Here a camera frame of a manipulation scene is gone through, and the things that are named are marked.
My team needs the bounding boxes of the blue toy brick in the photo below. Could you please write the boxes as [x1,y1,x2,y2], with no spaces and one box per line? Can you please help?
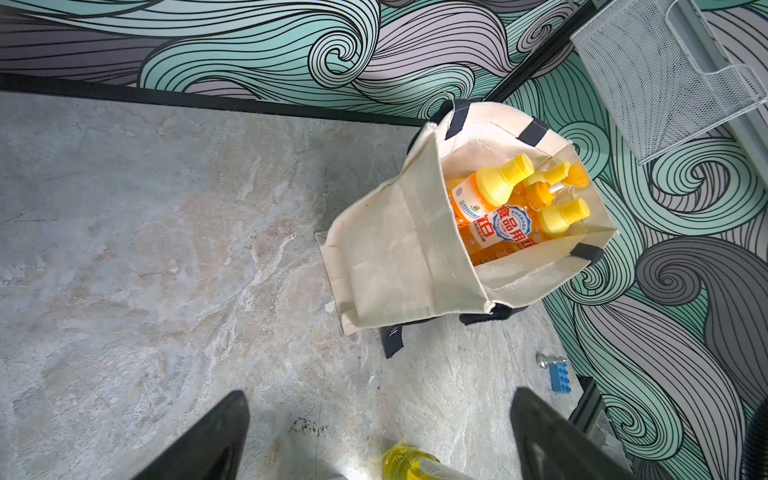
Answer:
[548,363,572,394]

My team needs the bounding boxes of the yellow-green bottle red cap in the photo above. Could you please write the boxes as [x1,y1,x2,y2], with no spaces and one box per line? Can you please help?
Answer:
[381,443,473,480]

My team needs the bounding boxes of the large orange dish soap bottle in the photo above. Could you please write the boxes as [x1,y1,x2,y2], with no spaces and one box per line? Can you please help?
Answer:
[458,161,592,268]

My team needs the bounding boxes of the beige canvas shopping bag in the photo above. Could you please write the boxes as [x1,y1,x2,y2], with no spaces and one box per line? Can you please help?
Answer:
[316,101,617,335]

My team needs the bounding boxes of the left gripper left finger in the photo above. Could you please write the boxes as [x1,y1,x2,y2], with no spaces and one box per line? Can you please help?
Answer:
[134,390,250,480]

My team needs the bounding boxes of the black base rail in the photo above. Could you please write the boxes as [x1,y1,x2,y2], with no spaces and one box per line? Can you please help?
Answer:
[569,376,632,473]

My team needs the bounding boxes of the yellow cap orange bottle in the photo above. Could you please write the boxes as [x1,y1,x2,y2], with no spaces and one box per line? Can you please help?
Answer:
[446,153,535,228]
[538,198,591,239]
[523,161,572,188]

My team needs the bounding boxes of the clear plastic wall bin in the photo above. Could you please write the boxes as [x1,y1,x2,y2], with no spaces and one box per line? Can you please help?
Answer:
[569,0,768,166]

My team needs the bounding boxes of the small metal bolt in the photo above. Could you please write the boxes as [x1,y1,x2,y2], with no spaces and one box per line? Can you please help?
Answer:
[535,352,568,369]

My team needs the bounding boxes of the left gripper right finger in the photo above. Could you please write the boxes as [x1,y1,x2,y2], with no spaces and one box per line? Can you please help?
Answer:
[510,387,634,480]

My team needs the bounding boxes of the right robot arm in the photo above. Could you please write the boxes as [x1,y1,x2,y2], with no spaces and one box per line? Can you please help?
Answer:
[741,399,768,480]

